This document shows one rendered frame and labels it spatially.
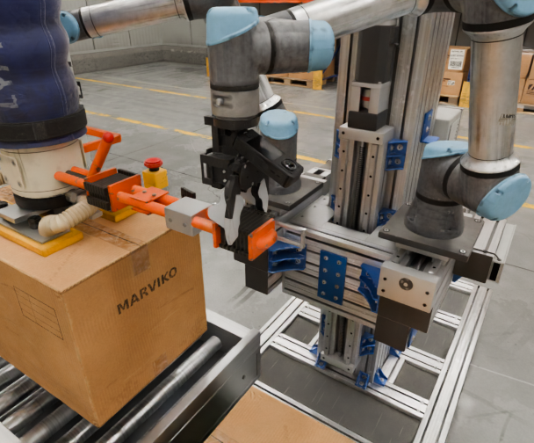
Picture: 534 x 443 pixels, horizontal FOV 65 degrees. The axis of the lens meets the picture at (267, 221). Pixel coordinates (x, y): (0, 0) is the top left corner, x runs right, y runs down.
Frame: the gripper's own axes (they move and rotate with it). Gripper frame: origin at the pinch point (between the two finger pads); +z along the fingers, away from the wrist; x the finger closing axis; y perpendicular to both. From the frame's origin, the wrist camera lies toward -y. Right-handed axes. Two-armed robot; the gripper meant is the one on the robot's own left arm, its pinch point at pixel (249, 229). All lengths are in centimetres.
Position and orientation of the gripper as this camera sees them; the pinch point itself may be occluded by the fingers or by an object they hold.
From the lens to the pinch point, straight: 75.3
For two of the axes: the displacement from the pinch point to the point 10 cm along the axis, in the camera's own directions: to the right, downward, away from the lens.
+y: -8.4, -2.4, 4.8
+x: -5.4, 4.0, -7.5
